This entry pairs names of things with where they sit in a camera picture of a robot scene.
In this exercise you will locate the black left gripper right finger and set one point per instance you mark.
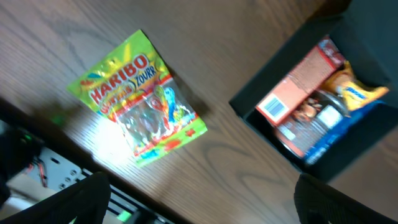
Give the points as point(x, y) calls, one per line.
point(318, 203)

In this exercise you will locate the brown drink can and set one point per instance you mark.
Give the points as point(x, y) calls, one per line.
point(316, 116)

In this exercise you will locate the black open box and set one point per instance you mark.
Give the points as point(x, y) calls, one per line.
point(365, 33)

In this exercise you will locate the blue cookie packet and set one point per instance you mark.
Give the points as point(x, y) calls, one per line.
point(337, 132)

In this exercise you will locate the small yellow lemon snack packet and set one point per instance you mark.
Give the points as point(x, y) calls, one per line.
point(355, 95)

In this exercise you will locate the Haribo gummy worms bag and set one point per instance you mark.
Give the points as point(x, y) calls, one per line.
point(133, 88)

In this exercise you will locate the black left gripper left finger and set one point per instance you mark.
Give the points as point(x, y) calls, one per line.
point(85, 202)

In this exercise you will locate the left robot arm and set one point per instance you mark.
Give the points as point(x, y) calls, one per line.
point(18, 150)

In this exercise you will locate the orange red carton box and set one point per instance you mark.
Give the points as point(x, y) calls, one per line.
point(318, 65)

